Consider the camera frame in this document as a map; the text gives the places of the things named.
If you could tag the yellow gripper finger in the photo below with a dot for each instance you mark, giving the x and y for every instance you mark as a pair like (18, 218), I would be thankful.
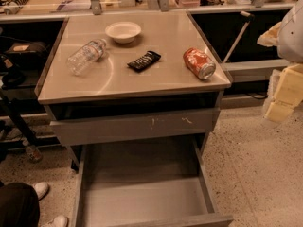
(285, 92)
(270, 37)

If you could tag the black rxbar chocolate bar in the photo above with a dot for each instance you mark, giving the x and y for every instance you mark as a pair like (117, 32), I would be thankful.
(144, 61)

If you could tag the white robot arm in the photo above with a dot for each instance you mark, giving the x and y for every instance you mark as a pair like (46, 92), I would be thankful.
(290, 36)

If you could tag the grey drawer cabinet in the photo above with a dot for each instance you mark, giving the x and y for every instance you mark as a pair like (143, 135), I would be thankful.
(109, 87)

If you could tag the open grey middle drawer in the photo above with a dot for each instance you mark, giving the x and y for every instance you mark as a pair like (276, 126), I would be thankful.
(157, 182)

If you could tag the grey top drawer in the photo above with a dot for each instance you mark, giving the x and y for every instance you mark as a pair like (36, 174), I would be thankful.
(134, 126)

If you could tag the orange soda can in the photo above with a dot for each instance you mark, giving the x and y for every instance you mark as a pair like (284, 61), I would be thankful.
(199, 63)

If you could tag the white bowl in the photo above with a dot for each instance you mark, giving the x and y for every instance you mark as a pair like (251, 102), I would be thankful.
(123, 32)

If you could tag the clear plastic water bottle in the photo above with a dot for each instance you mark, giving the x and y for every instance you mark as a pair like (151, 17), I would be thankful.
(85, 56)

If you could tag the black bag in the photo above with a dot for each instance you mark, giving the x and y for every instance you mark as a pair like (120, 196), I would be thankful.
(28, 56)

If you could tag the black tripod stand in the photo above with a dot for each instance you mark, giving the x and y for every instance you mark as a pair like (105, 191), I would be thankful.
(31, 150)

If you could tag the white sneaker lower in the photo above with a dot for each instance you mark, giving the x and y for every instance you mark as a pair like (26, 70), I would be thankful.
(58, 221)

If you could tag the person's dark trouser leg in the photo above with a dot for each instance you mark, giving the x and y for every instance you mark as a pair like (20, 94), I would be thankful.
(19, 206)

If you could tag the white stick with black handle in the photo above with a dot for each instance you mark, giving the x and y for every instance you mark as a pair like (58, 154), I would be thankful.
(248, 19)

